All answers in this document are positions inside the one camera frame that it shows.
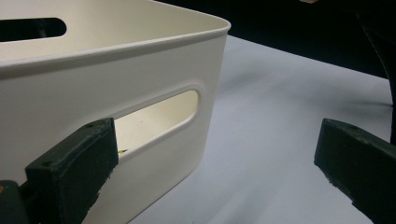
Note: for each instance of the yellow plastic shuttlecock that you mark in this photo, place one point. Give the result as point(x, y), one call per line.
point(122, 151)

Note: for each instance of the cream plastic storage basket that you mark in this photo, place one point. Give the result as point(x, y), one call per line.
point(102, 81)

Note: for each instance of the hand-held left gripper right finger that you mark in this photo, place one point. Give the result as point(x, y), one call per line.
point(358, 161)

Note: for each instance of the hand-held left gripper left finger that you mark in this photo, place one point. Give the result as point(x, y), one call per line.
point(74, 168)

